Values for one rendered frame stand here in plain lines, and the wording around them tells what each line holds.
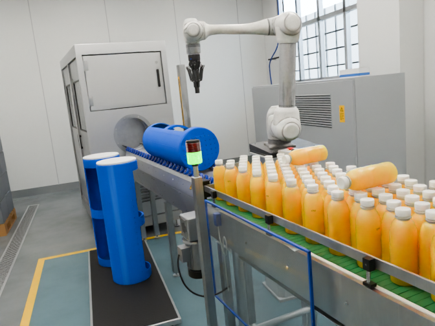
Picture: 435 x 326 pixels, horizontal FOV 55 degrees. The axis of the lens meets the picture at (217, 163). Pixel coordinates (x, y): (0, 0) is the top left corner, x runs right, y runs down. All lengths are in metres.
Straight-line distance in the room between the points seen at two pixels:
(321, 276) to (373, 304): 0.21
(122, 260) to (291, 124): 1.51
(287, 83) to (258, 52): 5.49
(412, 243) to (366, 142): 2.56
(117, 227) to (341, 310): 1.96
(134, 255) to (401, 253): 2.18
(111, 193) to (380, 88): 2.33
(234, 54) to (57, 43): 3.01
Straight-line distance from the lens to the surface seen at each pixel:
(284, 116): 2.53
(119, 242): 3.03
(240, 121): 7.84
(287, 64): 2.54
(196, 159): 1.75
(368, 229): 1.28
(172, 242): 3.39
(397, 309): 1.19
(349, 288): 1.30
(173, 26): 7.58
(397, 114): 3.89
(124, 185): 2.92
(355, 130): 3.64
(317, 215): 1.47
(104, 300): 3.02
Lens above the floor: 1.46
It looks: 10 degrees down
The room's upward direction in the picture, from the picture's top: 6 degrees counter-clockwise
